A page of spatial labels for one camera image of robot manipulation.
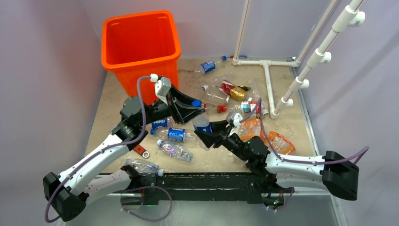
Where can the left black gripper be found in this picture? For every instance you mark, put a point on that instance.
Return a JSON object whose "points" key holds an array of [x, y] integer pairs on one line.
{"points": [[180, 107]]}

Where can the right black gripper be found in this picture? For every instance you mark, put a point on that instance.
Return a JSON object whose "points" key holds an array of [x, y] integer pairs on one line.
{"points": [[210, 138]]}

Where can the large Pepsi bottle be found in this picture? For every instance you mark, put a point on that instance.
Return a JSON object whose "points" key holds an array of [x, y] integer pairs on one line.
{"points": [[202, 123]]}

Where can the red cap small bottle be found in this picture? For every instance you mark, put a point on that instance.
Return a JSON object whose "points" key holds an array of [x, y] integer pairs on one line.
{"points": [[215, 108]]}

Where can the red white label bottle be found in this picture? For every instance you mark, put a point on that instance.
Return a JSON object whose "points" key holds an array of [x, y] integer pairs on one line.
{"points": [[246, 107]]}

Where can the orange drink bottle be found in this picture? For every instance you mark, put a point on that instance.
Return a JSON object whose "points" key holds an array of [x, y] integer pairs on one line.
{"points": [[280, 143]]}

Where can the orange snack pouch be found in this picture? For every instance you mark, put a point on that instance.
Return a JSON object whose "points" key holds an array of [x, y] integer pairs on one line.
{"points": [[249, 129]]}

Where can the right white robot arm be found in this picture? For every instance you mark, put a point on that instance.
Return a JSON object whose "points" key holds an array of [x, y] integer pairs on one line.
{"points": [[331, 172]]}

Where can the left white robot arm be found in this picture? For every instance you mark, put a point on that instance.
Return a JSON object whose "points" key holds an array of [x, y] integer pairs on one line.
{"points": [[65, 191]]}

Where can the orange plastic bin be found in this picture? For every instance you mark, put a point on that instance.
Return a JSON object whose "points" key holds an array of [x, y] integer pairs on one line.
{"points": [[137, 45]]}

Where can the Pepsi label clear bottle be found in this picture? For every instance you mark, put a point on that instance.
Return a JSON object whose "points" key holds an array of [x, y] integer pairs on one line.
{"points": [[165, 122]]}

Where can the blue label clear bottle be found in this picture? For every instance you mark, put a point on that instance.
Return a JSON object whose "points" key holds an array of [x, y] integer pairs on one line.
{"points": [[174, 134]]}

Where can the large clear bottle white cap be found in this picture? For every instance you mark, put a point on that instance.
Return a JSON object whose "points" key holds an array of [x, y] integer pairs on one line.
{"points": [[214, 95]]}

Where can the crushed red blue label bottle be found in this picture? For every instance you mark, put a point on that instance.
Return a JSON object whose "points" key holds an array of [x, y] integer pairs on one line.
{"points": [[174, 150]]}

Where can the blue label bottle far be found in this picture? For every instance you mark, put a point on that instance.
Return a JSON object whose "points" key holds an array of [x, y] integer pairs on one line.
{"points": [[210, 65]]}

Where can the red gold snack wrapper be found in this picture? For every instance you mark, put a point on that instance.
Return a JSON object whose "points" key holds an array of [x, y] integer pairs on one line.
{"points": [[235, 92]]}

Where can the crushed bottle at table edge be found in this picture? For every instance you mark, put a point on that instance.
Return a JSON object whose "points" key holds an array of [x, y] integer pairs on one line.
{"points": [[145, 168]]}

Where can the blue cap pen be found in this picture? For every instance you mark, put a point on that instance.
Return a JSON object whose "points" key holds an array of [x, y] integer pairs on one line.
{"points": [[239, 56]]}

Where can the white PVC diagonal pole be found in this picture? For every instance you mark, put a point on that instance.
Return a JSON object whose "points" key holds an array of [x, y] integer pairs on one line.
{"points": [[350, 16]]}

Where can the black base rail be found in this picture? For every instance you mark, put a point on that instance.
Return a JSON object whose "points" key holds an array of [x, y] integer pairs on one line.
{"points": [[218, 186]]}

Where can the red handle adjustable wrench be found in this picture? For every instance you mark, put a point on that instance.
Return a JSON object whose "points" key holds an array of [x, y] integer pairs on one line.
{"points": [[142, 151]]}

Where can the white PVC pipe frame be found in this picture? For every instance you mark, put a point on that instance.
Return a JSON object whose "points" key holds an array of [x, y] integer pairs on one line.
{"points": [[277, 32]]}

